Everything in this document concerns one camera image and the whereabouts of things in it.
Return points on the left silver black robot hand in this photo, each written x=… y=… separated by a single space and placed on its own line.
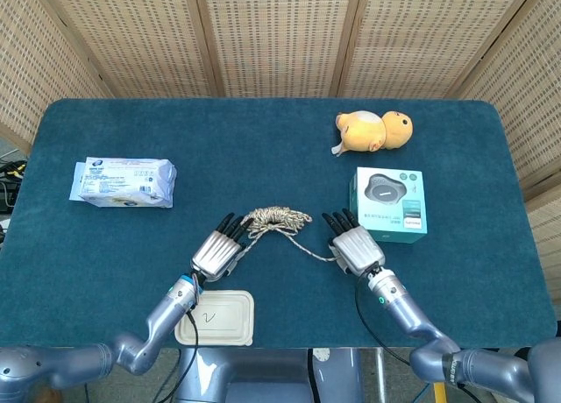
x=215 y=256

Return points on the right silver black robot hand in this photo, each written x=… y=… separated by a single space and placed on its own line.
x=357 y=249

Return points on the beige rope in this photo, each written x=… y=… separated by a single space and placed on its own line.
x=289 y=219

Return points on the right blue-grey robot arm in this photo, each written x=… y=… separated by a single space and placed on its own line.
x=482 y=368

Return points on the teal white speaker product box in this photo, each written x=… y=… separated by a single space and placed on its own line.
x=392 y=201

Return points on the beige pulp lidded food container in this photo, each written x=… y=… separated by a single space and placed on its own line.
x=228 y=320

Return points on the dark blue felt table mat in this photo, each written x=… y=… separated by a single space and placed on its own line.
x=219 y=157

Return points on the yellow plush duck toy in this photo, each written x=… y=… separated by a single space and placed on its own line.
x=368 y=133

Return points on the blue white wet wipes pack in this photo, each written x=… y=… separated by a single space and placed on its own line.
x=122 y=179

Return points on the metal table leg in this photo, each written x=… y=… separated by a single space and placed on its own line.
x=380 y=372

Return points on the blue-grey robot torso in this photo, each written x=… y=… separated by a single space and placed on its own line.
x=263 y=376

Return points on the woven bamboo screen panel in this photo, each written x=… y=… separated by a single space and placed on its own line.
x=280 y=35
x=131 y=35
x=548 y=236
x=26 y=70
x=429 y=35
x=526 y=92

